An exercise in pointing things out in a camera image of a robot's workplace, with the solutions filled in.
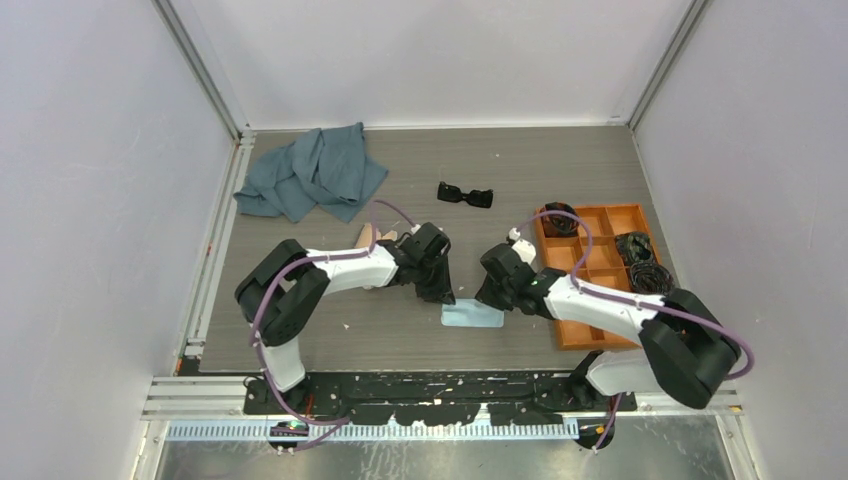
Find light blue cleaning cloth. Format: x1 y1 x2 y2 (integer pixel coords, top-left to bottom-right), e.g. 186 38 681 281
441 299 504 328

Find patterned glasses case tan lining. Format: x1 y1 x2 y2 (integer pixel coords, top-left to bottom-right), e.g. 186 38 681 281
353 223 399 290

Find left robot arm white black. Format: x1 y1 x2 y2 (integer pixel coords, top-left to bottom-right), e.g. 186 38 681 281
234 222 456 414

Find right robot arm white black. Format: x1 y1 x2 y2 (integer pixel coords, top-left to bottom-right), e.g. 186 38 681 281
476 243 749 411

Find black sunglasses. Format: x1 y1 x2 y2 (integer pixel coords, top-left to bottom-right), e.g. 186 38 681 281
437 181 494 209

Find brown black rolled belt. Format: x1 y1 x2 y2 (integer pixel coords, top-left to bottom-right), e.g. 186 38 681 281
541 202 579 238

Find orange compartment tray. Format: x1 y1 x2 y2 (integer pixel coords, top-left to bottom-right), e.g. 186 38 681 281
533 204 651 351

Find crumpled grey-blue cloth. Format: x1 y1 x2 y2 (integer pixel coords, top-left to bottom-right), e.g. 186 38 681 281
234 123 388 223

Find camouflage rolled belt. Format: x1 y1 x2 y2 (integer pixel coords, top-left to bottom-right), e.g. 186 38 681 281
614 231 657 266

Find dark braided rolled belt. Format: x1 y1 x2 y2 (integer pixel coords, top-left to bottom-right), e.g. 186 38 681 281
629 261 676 295

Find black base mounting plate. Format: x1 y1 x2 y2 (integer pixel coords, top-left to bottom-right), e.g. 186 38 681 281
243 370 637 426

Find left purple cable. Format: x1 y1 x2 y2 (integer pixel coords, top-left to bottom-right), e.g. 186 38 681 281
248 199 422 429

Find purple cable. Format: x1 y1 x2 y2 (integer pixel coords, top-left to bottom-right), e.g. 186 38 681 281
248 199 422 429
513 209 757 382

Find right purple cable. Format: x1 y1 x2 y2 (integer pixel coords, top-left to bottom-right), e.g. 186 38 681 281
513 209 757 382

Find white slotted cable duct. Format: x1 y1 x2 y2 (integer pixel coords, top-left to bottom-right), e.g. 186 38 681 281
166 419 579 442

